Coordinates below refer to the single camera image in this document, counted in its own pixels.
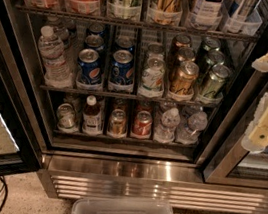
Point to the brown tea bottle white cap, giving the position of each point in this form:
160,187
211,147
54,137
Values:
92,121

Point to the white blue can top shelf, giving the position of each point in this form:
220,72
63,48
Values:
240,16

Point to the clear water bottle bottom right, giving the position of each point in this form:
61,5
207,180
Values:
189,131

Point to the clear water bottle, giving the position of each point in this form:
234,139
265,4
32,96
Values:
165,130
189,131

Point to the clear water bottle bottom left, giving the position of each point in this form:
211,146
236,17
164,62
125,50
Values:
165,130

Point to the red can bottom shelf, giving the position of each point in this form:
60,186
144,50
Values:
141,127

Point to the gold can bottom shelf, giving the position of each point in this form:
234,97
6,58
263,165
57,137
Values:
117,123

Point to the silver can bottom shelf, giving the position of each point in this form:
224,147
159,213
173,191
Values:
67,118

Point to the clear water bottle middle shelf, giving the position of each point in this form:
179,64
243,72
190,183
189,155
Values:
58,70

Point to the steel fridge bottom grille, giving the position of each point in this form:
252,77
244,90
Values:
76,175

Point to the green soda can front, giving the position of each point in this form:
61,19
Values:
209,90

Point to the gold soda can front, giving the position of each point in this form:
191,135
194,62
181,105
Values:
182,81

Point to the blue pepsi can right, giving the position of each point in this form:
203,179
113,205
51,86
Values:
122,72

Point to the blue pepsi can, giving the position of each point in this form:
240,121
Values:
122,72
89,71

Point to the blue pepsi can left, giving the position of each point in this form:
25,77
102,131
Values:
89,71

